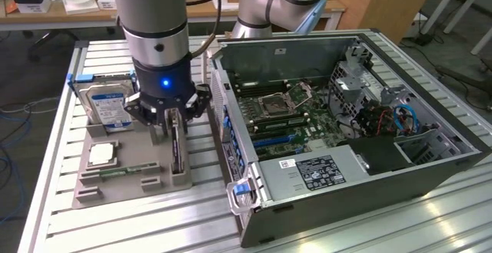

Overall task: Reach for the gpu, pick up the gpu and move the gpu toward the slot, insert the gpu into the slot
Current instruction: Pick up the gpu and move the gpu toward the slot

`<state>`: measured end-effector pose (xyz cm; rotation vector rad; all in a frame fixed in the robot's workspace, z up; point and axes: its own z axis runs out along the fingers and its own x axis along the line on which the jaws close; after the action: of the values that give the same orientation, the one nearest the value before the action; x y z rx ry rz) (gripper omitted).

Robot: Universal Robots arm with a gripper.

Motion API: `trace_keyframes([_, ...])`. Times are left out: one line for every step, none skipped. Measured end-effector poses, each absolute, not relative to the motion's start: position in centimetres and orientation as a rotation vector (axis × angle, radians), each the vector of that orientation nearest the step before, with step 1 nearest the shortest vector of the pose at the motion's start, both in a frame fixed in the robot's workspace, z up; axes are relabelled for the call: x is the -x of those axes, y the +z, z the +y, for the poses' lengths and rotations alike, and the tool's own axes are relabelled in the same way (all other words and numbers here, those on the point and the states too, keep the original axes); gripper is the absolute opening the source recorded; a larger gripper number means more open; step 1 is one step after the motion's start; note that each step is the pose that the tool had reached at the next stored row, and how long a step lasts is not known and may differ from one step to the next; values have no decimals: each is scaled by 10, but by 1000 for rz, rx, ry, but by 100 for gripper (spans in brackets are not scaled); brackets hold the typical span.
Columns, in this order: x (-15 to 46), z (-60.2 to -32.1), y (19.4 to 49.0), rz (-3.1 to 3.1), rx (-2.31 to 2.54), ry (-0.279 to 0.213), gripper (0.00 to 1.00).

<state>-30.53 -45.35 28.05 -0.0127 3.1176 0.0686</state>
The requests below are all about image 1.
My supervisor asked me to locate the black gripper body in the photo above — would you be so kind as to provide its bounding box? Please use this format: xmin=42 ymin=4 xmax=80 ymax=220
xmin=132 ymin=55 xmax=198 ymax=127

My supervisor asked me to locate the black graphics card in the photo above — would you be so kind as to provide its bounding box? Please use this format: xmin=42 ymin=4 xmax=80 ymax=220
xmin=164 ymin=108 xmax=188 ymax=176

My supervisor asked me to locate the blue expansion slot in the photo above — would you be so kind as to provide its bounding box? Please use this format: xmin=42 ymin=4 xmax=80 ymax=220
xmin=251 ymin=134 xmax=291 ymax=150

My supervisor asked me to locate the hard disk with blue rails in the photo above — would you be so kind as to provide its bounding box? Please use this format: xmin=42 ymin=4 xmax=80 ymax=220
xmin=68 ymin=73 xmax=140 ymax=134

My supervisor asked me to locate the silver CPU chip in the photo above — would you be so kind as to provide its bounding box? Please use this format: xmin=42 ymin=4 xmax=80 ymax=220
xmin=88 ymin=144 xmax=118 ymax=167

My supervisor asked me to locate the CPU socket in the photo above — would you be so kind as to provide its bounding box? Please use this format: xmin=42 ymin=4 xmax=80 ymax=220
xmin=259 ymin=93 xmax=295 ymax=120

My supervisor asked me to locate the installed green RAM stick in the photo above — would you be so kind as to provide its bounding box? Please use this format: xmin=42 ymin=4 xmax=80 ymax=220
xmin=252 ymin=115 xmax=310 ymax=134

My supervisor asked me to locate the metal socket cover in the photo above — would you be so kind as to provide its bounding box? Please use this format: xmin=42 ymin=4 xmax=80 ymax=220
xmin=286 ymin=80 xmax=314 ymax=102

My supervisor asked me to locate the grey parts rack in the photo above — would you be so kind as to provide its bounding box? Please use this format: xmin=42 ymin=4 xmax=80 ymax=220
xmin=72 ymin=119 xmax=195 ymax=211

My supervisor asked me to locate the green motherboard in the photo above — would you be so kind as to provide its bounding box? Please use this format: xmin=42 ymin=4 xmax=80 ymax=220
xmin=230 ymin=74 xmax=351 ymax=162

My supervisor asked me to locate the black office chair base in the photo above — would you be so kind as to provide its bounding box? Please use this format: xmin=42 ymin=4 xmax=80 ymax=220
xmin=26 ymin=27 xmax=80 ymax=62

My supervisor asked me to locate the wooden desk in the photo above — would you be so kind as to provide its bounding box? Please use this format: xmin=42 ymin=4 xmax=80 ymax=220
xmin=0 ymin=0 xmax=347 ymax=39

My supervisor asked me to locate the white square tray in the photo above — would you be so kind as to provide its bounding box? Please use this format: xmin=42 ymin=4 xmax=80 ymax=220
xmin=62 ymin=0 xmax=102 ymax=16

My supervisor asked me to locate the grey power supply unit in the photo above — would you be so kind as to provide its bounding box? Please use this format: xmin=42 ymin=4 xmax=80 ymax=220
xmin=258 ymin=145 xmax=372 ymax=203

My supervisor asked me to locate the white box with black lid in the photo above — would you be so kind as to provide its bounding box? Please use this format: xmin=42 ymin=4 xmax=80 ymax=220
xmin=11 ymin=0 xmax=54 ymax=14

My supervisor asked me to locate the black open PC case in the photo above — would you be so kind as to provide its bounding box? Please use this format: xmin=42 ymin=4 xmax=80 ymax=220
xmin=202 ymin=32 xmax=492 ymax=249

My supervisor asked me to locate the wooden cabinet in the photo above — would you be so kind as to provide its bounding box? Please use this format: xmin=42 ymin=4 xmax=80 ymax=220
xmin=326 ymin=0 xmax=442 ymax=45

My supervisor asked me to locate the metal disk bay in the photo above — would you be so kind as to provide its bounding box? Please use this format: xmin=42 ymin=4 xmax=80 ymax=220
xmin=394 ymin=128 xmax=463 ymax=165

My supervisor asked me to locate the black power adapter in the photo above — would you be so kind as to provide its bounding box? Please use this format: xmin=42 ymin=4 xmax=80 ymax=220
xmin=412 ymin=32 xmax=436 ymax=47

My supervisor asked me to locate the white floor cable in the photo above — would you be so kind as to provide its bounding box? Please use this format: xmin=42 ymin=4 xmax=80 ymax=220
xmin=0 ymin=96 xmax=63 ymax=114

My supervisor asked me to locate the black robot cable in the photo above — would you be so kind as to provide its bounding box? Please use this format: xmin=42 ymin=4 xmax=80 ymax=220
xmin=186 ymin=0 xmax=228 ymax=58

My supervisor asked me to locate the blue floor cable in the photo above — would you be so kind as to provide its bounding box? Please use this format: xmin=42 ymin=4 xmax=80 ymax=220
xmin=0 ymin=111 xmax=34 ymax=224

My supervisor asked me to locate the red wire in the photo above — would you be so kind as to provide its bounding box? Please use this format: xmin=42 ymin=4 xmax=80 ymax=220
xmin=378 ymin=107 xmax=398 ymax=135

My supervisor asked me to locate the blue wire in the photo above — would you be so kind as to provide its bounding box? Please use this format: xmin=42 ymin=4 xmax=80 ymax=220
xmin=392 ymin=103 xmax=422 ymax=135

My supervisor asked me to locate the white table frame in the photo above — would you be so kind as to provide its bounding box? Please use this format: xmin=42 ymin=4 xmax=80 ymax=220
xmin=419 ymin=0 xmax=492 ymax=55

